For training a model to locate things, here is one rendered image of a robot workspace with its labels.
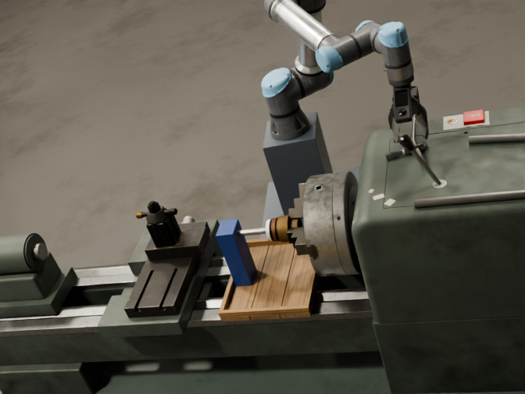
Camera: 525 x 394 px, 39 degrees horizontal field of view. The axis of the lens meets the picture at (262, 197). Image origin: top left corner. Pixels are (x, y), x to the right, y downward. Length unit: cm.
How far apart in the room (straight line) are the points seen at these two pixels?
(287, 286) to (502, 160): 80
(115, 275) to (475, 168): 139
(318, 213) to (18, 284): 117
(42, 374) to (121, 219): 205
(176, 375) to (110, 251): 187
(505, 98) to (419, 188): 289
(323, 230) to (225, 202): 244
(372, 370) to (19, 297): 128
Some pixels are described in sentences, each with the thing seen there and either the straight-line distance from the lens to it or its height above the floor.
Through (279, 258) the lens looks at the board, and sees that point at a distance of 255.
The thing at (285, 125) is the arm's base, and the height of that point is 116.
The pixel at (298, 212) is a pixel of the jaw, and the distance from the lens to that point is 231.
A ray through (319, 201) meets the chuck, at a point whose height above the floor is 122.
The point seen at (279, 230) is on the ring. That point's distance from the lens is 231.
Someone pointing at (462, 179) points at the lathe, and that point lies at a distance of 208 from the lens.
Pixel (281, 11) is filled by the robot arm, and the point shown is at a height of 166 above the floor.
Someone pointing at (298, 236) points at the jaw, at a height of 111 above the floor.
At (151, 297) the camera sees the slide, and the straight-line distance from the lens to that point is 247.
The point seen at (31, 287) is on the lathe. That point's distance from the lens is 278.
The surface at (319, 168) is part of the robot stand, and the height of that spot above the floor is 97.
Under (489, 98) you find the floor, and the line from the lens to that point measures 494.
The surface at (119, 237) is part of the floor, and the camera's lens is 464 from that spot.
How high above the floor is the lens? 247
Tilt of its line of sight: 33 degrees down
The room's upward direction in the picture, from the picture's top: 19 degrees counter-clockwise
